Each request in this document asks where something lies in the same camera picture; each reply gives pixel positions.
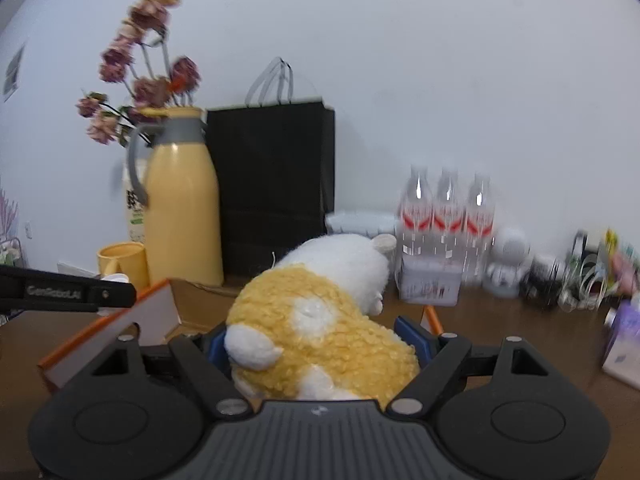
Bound yellow and white plush toy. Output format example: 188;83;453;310
223;232;421;406

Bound black paper bag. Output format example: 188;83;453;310
206;57;336;281

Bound yellow mug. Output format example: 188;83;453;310
97;242;150;292

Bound orange cardboard box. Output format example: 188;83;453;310
39;277;443;392

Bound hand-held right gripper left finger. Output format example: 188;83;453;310
90;332;251;421

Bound clear water bottle red label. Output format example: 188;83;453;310
432;167;464;261
462;174;496;286
397;165;434;261

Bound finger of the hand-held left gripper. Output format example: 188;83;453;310
95;282;137;309

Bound tangle of cables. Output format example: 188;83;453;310
520;240;616;311

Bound purple tissue pack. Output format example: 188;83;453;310
602;300;640;391

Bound yellow thermos jug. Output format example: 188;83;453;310
126;106;224;287

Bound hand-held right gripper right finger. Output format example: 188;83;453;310
385;315;546;421

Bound colourful snack packets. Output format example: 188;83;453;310
600;230;640;296

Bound printed metal tin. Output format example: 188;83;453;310
399;255;463;306

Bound dried pink flower bouquet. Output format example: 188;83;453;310
76;0;202;146

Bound white milk carton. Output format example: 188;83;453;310
122;160;151;244

